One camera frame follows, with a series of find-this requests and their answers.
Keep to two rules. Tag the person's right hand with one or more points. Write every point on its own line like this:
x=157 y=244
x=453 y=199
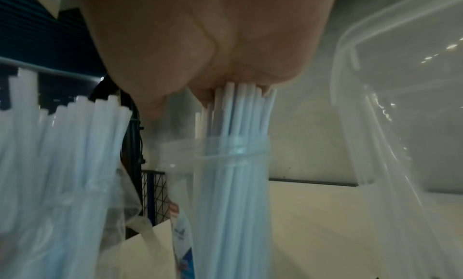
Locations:
x=202 y=29

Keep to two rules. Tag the handful of white straws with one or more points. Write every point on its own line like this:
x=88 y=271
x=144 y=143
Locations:
x=231 y=112

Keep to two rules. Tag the clear plastic cup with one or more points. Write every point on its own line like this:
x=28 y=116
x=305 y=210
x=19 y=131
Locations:
x=177 y=163

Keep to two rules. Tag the cluster of white straws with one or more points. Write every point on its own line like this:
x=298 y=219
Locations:
x=202 y=186

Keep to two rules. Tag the bundle of white straws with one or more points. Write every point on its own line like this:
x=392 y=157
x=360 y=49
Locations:
x=72 y=146

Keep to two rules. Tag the clear acrylic sign stand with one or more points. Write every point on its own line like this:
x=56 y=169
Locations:
x=398 y=129

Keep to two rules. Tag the black wall television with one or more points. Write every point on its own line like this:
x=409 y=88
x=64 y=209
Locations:
x=36 y=37

